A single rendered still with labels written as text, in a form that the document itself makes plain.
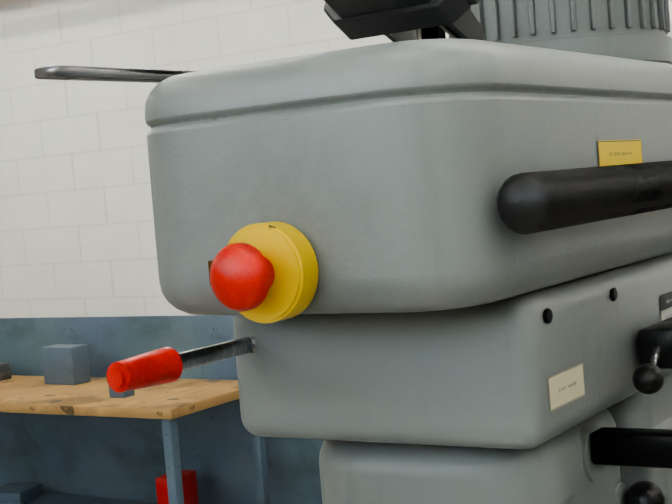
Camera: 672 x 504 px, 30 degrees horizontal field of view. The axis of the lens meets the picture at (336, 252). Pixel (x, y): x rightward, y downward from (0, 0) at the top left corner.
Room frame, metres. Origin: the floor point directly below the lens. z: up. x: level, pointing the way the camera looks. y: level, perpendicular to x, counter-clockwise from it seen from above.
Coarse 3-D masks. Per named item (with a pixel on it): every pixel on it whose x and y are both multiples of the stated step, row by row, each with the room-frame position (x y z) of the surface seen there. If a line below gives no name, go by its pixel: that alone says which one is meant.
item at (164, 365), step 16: (160, 352) 0.81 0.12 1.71; (176, 352) 0.82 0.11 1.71; (192, 352) 0.84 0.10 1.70; (208, 352) 0.85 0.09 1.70; (224, 352) 0.86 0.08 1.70; (240, 352) 0.88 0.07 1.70; (112, 368) 0.78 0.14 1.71; (128, 368) 0.78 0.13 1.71; (144, 368) 0.79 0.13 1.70; (160, 368) 0.80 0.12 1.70; (176, 368) 0.81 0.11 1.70; (112, 384) 0.78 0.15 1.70; (128, 384) 0.78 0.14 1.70; (144, 384) 0.79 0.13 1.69; (160, 384) 0.81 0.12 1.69
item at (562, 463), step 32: (608, 416) 0.95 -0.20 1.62; (352, 448) 0.90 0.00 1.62; (384, 448) 0.89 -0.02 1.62; (416, 448) 0.87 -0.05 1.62; (448, 448) 0.86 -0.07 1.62; (480, 448) 0.85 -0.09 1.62; (544, 448) 0.86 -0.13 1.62; (576, 448) 0.89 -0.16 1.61; (320, 480) 0.94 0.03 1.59; (352, 480) 0.89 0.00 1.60; (384, 480) 0.88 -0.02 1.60; (416, 480) 0.87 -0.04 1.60; (448, 480) 0.85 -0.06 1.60; (480, 480) 0.84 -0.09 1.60; (512, 480) 0.84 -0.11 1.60; (544, 480) 0.85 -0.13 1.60; (576, 480) 0.88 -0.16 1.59; (608, 480) 0.93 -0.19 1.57
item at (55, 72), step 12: (36, 72) 0.79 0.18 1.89; (48, 72) 0.78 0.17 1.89; (60, 72) 0.78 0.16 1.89; (72, 72) 0.79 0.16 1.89; (84, 72) 0.80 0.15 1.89; (96, 72) 0.81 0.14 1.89; (108, 72) 0.82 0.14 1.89; (120, 72) 0.83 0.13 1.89; (132, 72) 0.84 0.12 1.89; (144, 72) 0.85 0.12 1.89; (156, 72) 0.85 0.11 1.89; (168, 72) 0.86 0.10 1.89; (180, 72) 0.87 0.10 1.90
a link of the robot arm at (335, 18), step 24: (336, 0) 0.90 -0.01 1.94; (360, 0) 0.89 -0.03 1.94; (384, 0) 0.89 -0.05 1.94; (408, 0) 0.88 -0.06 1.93; (432, 0) 0.87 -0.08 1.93; (456, 0) 0.88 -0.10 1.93; (336, 24) 0.93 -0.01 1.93; (360, 24) 0.92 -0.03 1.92; (384, 24) 0.91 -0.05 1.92; (408, 24) 0.90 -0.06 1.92; (432, 24) 0.89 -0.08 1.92
